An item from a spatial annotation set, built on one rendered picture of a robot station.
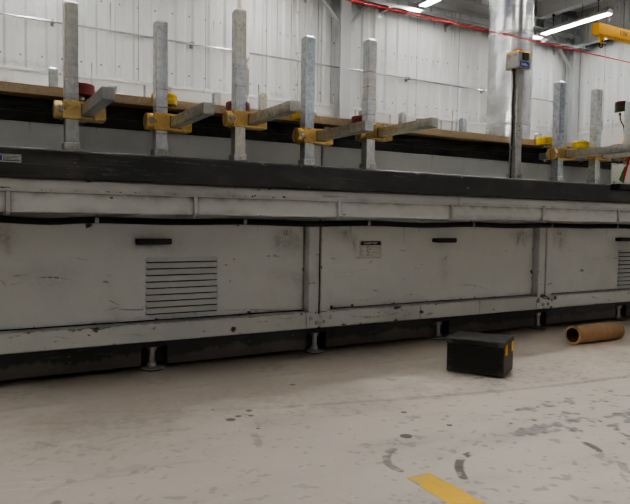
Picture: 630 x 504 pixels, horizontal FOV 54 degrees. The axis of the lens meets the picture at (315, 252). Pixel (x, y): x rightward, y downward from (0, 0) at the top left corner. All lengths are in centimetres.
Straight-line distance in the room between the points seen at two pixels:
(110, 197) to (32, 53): 744
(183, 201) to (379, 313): 100
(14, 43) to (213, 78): 271
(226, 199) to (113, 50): 756
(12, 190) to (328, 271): 116
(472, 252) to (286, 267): 95
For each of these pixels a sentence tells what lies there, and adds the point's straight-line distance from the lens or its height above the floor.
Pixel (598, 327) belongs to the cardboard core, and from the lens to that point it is 298.
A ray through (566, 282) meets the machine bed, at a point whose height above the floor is 22.
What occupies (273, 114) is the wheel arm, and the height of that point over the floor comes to 82.
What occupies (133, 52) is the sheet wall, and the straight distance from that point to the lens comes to 954.
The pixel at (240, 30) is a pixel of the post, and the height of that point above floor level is 111.
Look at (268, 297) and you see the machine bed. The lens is 232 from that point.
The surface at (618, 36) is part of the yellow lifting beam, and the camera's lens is 800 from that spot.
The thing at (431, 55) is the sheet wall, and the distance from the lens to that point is 1209.
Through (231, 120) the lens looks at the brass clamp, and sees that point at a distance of 199.
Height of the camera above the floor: 52
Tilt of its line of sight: 3 degrees down
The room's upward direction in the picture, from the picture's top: 1 degrees clockwise
